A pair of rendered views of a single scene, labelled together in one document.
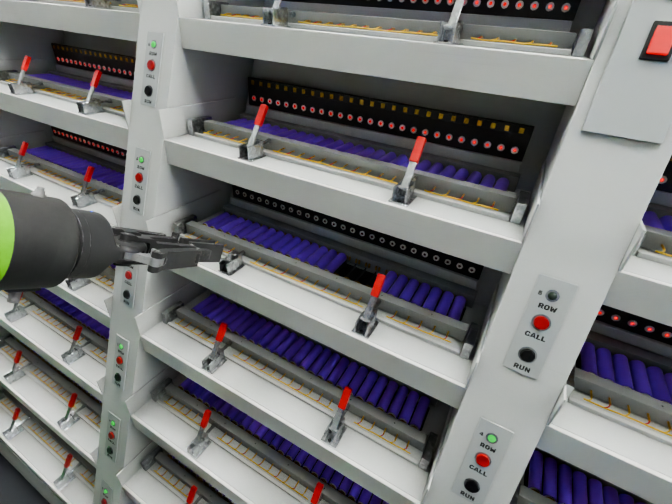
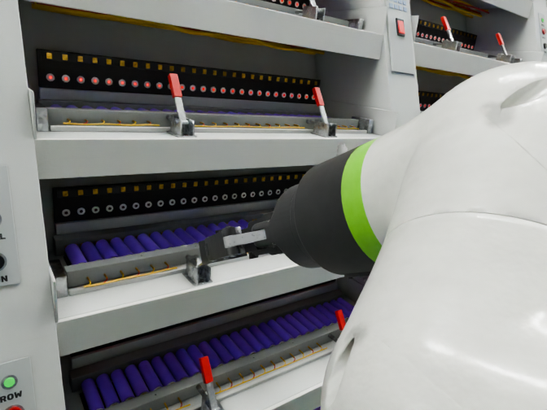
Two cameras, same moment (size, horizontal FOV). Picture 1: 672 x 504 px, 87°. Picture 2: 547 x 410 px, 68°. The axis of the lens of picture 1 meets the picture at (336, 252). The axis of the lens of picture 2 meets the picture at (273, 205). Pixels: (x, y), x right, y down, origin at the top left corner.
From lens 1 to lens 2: 64 cm
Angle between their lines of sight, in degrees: 59
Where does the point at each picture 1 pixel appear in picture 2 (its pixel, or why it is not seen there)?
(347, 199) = (302, 144)
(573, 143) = (391, 78)
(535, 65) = (364, 37)
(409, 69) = (304, 37)
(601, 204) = (409, 107)
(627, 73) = (396, 41)
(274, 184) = (232, 153)
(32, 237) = not seen: hidden behind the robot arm
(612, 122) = (400, 65)
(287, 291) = (266, 261)
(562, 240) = not seen: hidden behind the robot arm
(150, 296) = not seen: outside the picture
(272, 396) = (288, 382)
